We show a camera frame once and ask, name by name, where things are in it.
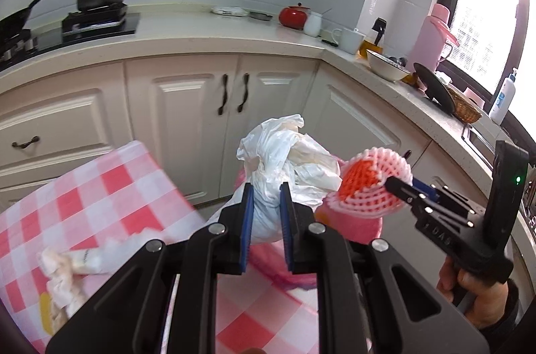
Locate black gas stove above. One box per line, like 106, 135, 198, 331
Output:
0, 2, 141, 63

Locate red enamel pot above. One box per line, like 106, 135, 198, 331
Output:
279, 3, 311, 30

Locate printed paper cup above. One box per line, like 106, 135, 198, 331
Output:
67, 247, 107, 276

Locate pink thermos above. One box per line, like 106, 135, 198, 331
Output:
408, 3, 459, 63

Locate white jar with spoon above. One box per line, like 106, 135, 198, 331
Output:
303, 11, 324, 37

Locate plain paper cup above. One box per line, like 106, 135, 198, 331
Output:
38, 247, 88, 320

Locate window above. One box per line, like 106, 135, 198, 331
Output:
440, 0, 536, 128

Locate pink lined trash bin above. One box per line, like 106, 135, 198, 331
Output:
232, 165, 385, 292

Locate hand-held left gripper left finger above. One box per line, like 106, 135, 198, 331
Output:
46, 182, 256, 354

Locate black frying pan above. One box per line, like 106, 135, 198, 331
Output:
0, 0, 68, 41

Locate white mug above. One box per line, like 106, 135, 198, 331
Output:
332, 27, 367, 55

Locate person's right forearm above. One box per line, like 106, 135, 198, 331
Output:
479, 279, 522, 338

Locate white pump bottle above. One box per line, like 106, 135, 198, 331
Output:
489, 68, 519, 126

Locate round black plate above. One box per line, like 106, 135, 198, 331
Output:
414, 63, 455, 116

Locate person's right hand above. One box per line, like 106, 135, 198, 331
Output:
437, 255, 509, 330

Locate white lower kitchen cabinets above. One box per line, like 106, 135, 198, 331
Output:
0, 44, 495, 221

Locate black kitchen tool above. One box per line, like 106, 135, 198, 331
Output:
359, 17, 387, 59

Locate orange foam net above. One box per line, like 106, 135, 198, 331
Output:
340, 160, 384, 200

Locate red white checked tablecloth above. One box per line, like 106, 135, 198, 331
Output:
0, 140, 327, 354

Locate orange fruit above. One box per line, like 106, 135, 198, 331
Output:
320, 146, 413, 218

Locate steel sink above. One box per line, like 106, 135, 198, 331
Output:
461, 123, 536, 221

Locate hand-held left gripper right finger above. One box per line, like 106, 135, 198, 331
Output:
280, 181, 490, 354

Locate white plastic bag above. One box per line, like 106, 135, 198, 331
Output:
207, 114, 342, 246

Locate white bowl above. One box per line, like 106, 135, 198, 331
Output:
366, 49, 412, 83

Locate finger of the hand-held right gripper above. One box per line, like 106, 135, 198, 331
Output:
384, 176, 436, 218
412, 178, 476, 214

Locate wicker basket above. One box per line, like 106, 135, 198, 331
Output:
444, 86, 483, 124

